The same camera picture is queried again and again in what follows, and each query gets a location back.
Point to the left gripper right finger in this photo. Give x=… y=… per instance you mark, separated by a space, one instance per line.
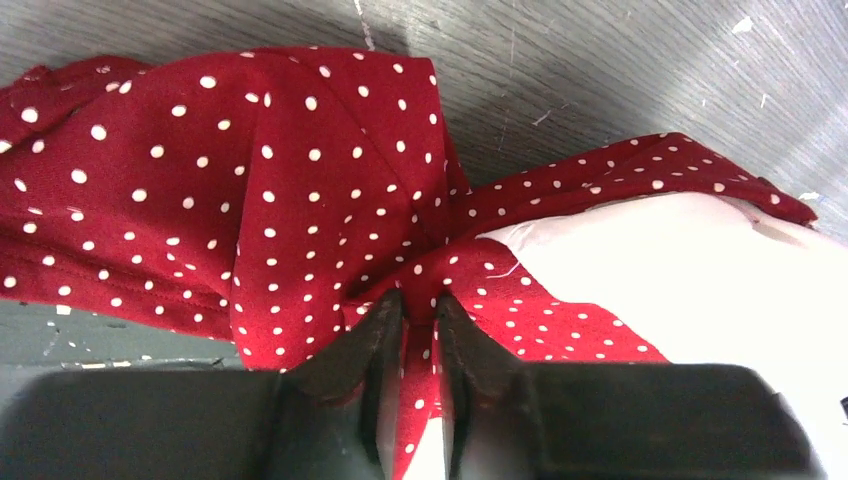
x=482 y=398

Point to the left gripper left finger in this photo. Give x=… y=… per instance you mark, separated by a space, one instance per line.
x=341 y=406

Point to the red dotted garment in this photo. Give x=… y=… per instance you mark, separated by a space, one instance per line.
x=267 y=198

